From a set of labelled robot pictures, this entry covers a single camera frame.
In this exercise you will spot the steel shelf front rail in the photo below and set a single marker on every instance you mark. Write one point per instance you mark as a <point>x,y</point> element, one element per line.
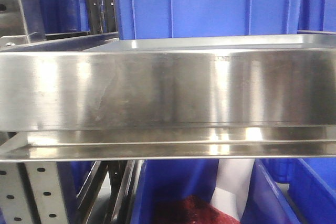
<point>72,106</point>

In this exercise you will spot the large blue plastic bin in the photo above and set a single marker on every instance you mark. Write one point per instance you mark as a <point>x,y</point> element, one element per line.
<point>145,19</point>

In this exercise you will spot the grey metal tray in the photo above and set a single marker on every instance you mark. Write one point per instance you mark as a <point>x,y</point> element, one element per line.
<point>315,40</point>

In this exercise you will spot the left steel perforated upright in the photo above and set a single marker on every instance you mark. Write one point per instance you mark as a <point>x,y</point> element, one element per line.
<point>31,193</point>

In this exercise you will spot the blue bin lower right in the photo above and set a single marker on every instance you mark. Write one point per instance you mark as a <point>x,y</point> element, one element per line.
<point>311,189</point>

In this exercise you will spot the blue bin with red parts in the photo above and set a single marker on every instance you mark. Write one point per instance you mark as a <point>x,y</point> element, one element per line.
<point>224,183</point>

